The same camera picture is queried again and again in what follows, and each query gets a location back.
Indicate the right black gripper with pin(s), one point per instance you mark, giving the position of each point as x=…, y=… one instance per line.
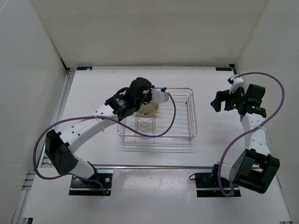
x=224, y=95

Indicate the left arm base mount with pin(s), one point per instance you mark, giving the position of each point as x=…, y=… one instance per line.
x=84, y=188

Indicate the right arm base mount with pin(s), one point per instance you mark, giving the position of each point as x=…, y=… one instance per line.
x=206, y=185

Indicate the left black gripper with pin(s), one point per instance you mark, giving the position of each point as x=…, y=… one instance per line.
x=149, y=96

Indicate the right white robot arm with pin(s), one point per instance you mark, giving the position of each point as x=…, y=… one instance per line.
x=255, y=168

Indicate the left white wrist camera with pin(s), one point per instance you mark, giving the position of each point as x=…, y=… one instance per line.
x=159, y=96

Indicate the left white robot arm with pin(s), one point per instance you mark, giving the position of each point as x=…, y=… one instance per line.
x=61, y=146

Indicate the chrome wire dish rack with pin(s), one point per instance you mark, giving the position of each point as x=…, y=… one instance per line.
x=184, y=126

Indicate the cream floral plate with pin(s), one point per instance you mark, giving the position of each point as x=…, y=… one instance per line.
x=148, y=109

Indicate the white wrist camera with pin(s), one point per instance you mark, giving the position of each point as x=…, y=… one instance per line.
x=159, y=96
x=235, y=82

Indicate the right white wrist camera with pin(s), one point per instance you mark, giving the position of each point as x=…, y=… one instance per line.
x=235, y=82

